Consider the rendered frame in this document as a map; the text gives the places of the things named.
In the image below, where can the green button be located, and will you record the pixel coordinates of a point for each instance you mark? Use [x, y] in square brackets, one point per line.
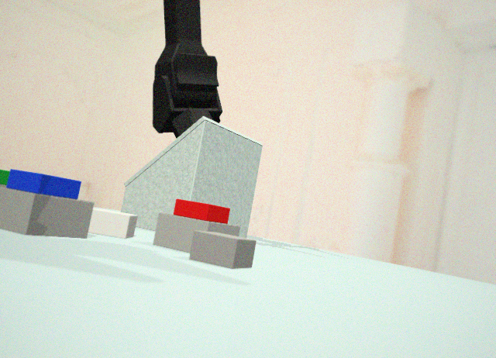
[4, 175]

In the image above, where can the cream rectangular block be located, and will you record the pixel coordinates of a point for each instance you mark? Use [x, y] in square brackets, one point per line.
[110, 223]

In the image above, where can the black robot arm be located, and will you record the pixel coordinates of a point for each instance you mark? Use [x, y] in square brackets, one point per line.
[185, 76]

